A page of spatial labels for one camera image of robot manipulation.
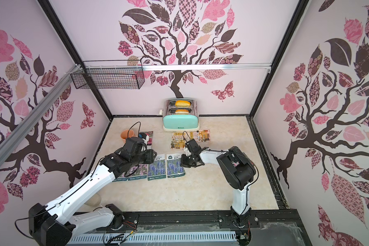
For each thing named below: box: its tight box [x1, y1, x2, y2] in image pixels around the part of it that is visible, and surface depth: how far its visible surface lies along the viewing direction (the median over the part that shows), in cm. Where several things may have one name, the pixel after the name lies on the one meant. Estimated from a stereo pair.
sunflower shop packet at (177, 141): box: [170, 132, 187, 150], surface depth 108 cm
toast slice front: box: [174, 109, 190, 115], surface depth 97 cm
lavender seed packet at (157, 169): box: [147, 153, 167, 181], surface depth 94 cm
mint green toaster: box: [158, 97, 200, 132], surface depth 102 cm
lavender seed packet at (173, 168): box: [166, 153, 186, 178], surface depth 95 cm
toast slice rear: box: [175, 99, 191, 108], surface depth 102 cm
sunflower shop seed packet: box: [189, 129, 211, 142], surface depth 109 cm
